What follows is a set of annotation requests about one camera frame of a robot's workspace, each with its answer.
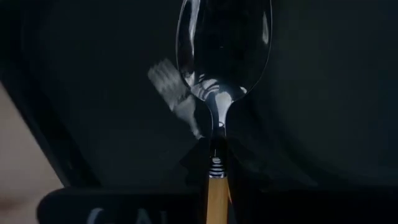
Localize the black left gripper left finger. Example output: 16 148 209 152
179 136 213 191

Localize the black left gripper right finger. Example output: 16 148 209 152
225 136 271 191

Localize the metal spoon with wooden handle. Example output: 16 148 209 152
175 0 273 224

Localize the black plastic tray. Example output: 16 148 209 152
0 0 398 194

